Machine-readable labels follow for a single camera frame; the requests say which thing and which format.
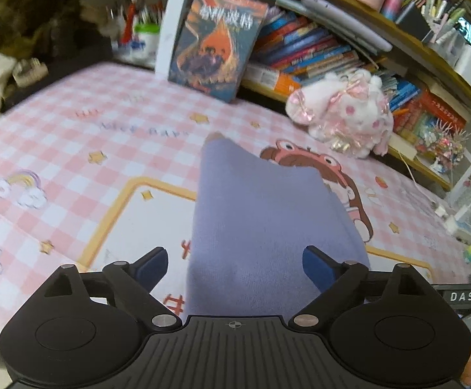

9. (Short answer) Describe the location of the white keyboard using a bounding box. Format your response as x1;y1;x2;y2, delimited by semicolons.
302;0;393;53

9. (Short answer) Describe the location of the orange and white box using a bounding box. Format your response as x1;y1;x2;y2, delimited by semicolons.
243;64;303;97

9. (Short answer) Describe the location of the pink checked table cover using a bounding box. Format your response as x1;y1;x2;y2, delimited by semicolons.
0;62;471;342

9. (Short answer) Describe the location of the white pen holder cup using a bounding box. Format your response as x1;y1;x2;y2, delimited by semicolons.
132;24;161;64

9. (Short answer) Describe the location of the row of colourful books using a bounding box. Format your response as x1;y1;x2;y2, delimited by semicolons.
245;6;469;147

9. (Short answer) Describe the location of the illustrated dark book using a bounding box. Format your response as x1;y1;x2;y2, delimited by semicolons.
168;0;269;104

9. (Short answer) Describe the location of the white and pink plush toy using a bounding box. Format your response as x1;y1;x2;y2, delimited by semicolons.
286;69;394;160

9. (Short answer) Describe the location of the beige wrist watch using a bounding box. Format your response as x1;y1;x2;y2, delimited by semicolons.
12;57;50;87

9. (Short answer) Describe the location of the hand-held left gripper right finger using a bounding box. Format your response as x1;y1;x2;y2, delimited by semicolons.
294;245;431;328

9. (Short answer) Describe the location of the white power strip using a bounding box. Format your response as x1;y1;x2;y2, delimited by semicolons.
445;205;471;238

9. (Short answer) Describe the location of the black chair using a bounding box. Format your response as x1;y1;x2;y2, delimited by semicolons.
0;36;113;107

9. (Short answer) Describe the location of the olive green jacket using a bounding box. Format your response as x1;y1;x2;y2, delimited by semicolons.
0;0;88;60

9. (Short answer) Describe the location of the wooden bookshelf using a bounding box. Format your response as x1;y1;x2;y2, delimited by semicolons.
154;0;471;193

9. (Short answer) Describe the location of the colourful flower ornament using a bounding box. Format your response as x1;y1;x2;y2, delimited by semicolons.
422;124;469;175

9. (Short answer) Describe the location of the purple and pink sweater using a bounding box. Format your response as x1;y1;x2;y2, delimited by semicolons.
184;132;371;325

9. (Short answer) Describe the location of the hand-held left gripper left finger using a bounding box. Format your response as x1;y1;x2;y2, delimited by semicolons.
43;247;182;331

